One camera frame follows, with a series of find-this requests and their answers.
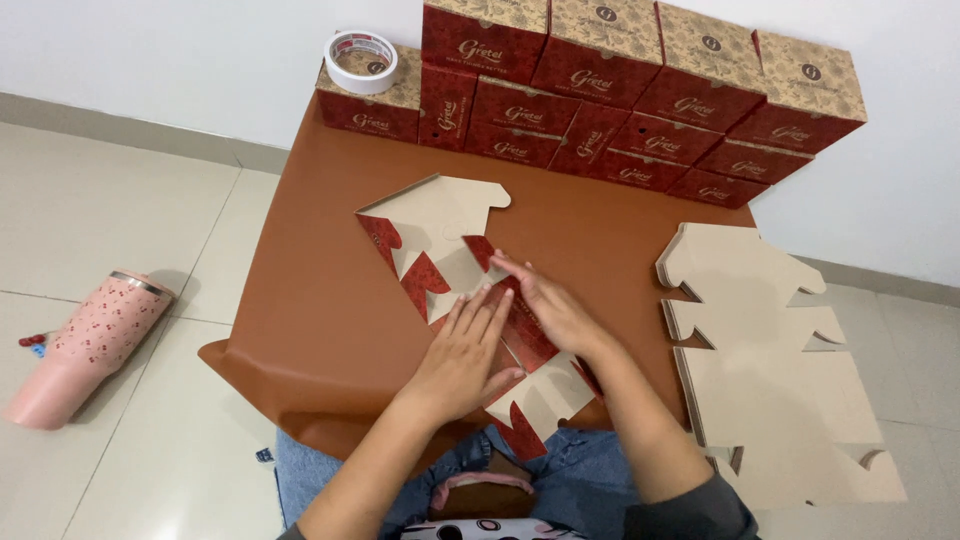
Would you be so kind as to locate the person's right hand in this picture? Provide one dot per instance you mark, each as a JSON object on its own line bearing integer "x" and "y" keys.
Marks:
{"x": 559, "y": 315}

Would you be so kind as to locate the person's left hand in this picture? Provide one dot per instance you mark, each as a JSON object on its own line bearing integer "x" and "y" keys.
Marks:
{"x": 457, "y": 375}

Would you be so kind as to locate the person's right fingers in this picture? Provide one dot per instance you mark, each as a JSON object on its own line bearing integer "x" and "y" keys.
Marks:
{"x": 521, "y": 274}

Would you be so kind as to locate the red cardboard box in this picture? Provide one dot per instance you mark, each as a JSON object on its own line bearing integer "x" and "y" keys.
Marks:
{"x": 435, "y": 217}

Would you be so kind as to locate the stack of assembled red boxes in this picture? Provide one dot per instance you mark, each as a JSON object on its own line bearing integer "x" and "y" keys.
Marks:
{"x": 600, "y": 82}

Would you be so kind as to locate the brown leather mat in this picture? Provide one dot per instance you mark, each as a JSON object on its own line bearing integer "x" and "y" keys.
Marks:
{"x": 315, "y": 300}

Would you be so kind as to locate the person's blue jeans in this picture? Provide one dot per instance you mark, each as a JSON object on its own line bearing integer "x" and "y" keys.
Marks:
{"x": 585, "y": 480}

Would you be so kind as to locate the white tape roll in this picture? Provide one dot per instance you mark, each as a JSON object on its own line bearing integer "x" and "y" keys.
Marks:
{"x": 361, "y": 79}

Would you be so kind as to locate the person's patterned shirt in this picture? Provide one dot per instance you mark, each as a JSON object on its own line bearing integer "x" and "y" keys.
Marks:
{"x": 487, "y": 531}

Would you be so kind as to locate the stack of flat cardboard blanks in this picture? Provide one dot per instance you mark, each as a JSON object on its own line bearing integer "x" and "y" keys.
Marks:
{"x": 772, "y": 390}

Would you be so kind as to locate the person's grey right sleeve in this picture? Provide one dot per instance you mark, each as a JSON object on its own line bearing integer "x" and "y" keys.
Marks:
{"x": 697, "y": 517}

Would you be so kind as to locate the pink patterned tumbler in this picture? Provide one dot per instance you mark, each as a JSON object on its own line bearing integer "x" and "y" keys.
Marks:
{"x": 90, "y": 345}

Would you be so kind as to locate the small red and blue charm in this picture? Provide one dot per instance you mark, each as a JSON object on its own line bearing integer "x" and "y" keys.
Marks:
{"x": 33, "y": 342}

